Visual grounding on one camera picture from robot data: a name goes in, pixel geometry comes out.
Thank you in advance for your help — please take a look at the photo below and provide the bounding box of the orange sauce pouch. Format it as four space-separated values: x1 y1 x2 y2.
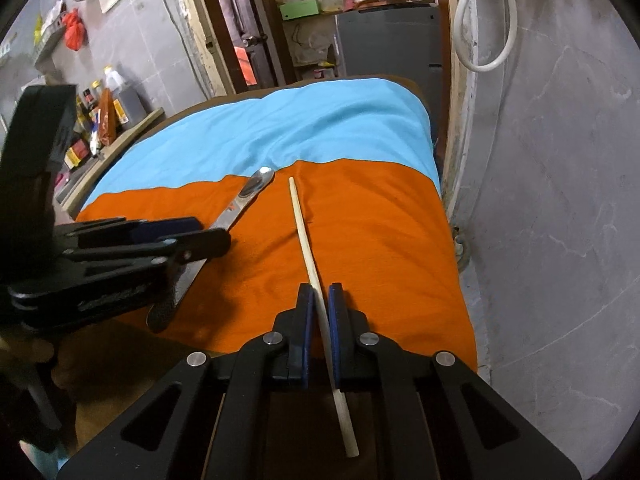
96 87 121 146

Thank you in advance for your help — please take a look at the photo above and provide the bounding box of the red plastic bag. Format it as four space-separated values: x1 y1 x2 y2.
62 8 87 52

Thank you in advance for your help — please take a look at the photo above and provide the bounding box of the light blue cloth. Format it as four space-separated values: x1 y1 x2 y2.
75 77 442 221

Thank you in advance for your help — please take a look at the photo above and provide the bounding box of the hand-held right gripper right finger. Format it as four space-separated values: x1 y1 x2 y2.
327 282 583 480

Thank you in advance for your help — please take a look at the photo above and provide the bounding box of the orange cloth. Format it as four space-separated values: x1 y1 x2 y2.
75 158 478 373

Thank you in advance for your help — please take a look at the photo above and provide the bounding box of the green box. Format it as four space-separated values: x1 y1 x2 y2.
278 0 321 22

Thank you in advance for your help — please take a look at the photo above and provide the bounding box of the steel butter knife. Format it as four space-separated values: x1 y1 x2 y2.
146 166 277 334

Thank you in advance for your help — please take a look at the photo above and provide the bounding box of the person's left hand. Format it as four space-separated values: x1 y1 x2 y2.
0 330 57 378

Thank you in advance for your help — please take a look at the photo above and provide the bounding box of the grey cabinet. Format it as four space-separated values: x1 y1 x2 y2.
335 2 446 126

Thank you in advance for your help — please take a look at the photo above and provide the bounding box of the dark wooden door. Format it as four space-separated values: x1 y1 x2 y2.
192 0 296 93

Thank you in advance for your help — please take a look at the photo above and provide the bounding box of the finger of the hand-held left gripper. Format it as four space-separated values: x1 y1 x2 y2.
54 216 204 251
65 228 232 274

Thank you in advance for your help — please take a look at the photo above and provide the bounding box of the white hose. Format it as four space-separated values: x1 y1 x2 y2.
454 0 518 72

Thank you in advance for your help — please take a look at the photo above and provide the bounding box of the large dark sauce jug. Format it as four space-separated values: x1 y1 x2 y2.
103 65 147 128

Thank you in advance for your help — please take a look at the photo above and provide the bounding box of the wooden chopstick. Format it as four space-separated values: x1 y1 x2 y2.
288 176 361 459

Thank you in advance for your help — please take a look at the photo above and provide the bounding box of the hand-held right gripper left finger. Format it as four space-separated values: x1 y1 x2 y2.
56 282 317 480

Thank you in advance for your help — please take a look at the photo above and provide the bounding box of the grey tube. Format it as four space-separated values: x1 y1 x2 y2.
27 375 62 432

